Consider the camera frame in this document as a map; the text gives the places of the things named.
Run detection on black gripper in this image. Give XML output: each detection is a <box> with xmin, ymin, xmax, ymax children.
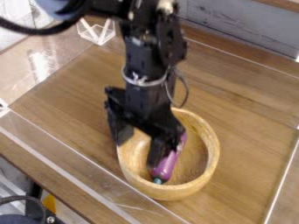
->
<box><xmin>105</xmin><ymin>80</ymin><xmax>184</xmax><ymax>171</ymax></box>

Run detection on purple toy eggplant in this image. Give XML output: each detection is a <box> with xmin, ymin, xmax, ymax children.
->
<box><xmin>149</xmin><ymin>133</ymin><xmax>187</xmax><ymax>185</ymax></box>

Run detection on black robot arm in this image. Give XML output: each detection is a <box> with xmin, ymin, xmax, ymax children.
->
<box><xmin>0</xmin><ymin>0</ymin><xmax>187</xmax><ymax>172</ymax></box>

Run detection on brown wooden bowl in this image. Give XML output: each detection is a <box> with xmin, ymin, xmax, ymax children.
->
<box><xmin>116</xmin><ymin>108</ymin><xmax>220</xmax><ymax>200</ymax></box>

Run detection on clear acrylic tray walls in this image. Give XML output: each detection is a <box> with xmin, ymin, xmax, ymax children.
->
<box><xmin>0</xmin><ymin>24</ymin><xmax>299</xmax><ymax>224</ymax></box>

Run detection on black clamp with screw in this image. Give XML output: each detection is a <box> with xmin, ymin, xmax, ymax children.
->
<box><xmin>24</xmin><ymin>198</ymin><xmax>65</xmax><ymax>224</ymax></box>

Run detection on clear acrylic corner bracket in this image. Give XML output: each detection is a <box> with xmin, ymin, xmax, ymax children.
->
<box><xmin>76</xmin><ymin>18</ymin><xmax>116</xmax><ymax>46</ymax></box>

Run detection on black cable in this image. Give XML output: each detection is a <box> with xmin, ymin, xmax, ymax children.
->
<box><xmin>0</xmin><ymin>195</ymin><xmax>45</xmax><ymax>224</ymax></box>

